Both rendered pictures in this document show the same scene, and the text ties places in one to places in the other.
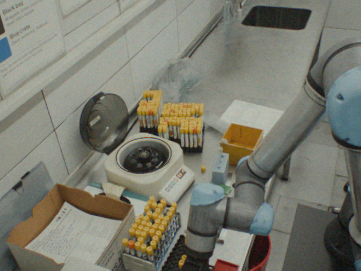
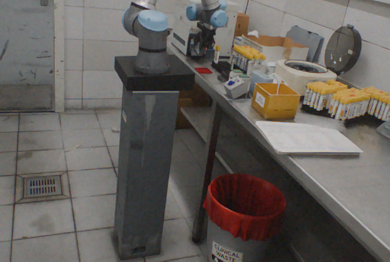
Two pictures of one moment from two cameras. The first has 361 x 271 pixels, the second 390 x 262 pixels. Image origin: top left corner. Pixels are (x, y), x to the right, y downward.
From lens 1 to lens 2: 249 cm
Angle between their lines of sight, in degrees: 103
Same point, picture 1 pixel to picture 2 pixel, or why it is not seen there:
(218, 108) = (361, 144)
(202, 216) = not seen: hidden behind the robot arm
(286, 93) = (340, 186)
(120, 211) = (270, 55)
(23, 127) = (330, 10)
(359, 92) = not seen: outside the picture
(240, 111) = (334, 140)
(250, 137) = (279, 106)
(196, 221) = not seen: hidden behind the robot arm
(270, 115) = (303, 143)
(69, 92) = (361, 21)
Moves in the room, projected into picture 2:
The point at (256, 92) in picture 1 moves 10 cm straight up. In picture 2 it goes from (370, 177) to (381, 147)
